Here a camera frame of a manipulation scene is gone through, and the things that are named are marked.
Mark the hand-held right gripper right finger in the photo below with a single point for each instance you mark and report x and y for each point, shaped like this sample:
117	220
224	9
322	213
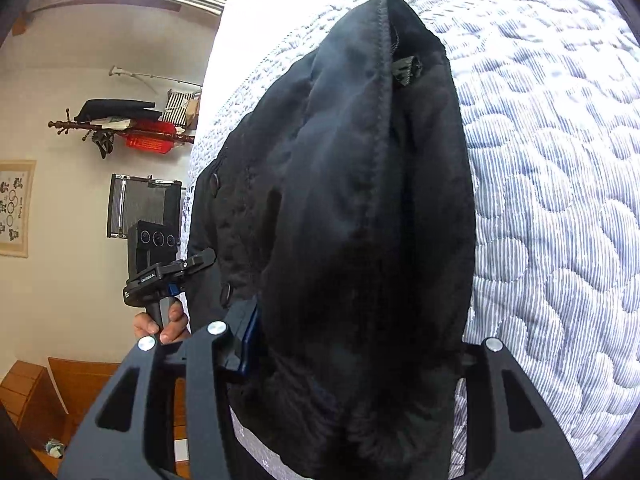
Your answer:
500	385

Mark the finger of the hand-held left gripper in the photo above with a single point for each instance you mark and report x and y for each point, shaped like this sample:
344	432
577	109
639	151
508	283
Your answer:
202	260

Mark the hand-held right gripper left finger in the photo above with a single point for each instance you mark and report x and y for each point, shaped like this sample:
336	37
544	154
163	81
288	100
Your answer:
248	350

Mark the black pants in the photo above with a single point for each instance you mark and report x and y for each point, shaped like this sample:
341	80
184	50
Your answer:
350	210

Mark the person's left hand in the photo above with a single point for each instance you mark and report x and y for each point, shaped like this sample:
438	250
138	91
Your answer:
172	330

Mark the red bag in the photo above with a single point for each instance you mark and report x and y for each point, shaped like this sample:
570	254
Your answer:
150	137

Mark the framed picture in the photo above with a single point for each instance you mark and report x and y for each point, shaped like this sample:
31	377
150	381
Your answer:
15	207

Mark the black garment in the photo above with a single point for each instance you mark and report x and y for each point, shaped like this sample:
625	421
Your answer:
115	109

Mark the striped bag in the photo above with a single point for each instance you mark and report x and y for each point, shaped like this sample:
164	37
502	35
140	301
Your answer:
177	105

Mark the wooden coat rack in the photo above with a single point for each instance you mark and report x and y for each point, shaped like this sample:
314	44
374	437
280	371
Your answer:
65	123

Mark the wooden bench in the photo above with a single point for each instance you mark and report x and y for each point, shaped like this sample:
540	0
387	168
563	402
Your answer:
75	380

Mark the small teal cloth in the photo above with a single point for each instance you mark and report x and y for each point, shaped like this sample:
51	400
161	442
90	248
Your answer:
52	446

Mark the grey quilted bedspread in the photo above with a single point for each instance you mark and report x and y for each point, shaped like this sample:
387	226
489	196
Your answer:
550	160

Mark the chrome frame black chair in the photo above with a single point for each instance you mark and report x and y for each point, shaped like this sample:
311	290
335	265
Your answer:
145	205

